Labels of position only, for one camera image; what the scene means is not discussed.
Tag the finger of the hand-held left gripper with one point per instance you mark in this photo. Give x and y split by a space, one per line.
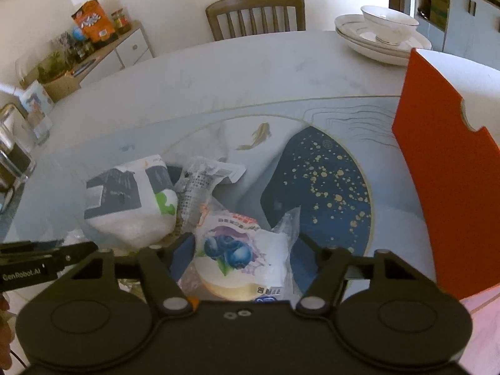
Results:
76 256
27 247

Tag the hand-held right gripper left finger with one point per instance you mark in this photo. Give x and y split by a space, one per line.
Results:
182 256

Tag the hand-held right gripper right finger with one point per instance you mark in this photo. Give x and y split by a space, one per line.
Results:
305 258

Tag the blueberry cake packet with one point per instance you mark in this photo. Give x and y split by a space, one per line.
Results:
234 254

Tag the white packet grey green print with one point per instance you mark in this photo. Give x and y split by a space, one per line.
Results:
125 207

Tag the clear printed plastic packet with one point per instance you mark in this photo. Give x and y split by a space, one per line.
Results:
199 187

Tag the white marble desktop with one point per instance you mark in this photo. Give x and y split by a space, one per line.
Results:
234 70

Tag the large glass jar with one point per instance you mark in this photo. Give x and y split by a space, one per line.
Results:
15 144

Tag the small drinking glass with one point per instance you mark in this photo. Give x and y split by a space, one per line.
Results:
41 129

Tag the printed mug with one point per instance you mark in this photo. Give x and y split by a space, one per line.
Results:
37 99

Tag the white paper roll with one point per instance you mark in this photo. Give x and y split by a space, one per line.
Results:
9 89

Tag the small cardboard box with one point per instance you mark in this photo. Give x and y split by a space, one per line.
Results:
60 88

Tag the glass plant terrarium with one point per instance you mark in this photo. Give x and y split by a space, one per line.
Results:
50 68

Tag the dark small jar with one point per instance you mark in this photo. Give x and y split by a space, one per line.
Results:
86 47

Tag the white sideboard cabinet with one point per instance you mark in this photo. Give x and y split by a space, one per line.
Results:
129 49

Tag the stack of white plates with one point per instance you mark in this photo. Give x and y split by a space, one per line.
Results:
406 49

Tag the orange snack bag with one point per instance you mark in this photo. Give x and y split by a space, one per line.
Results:
93 19

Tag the red label jar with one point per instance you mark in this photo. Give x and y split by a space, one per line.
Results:
121 20

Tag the brown wooden chair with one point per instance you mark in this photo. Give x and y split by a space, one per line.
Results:
256 15

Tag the white bowl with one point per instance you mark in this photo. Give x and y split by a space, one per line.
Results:
386 23

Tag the blue grey cabinet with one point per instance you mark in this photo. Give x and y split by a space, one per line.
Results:
472 27

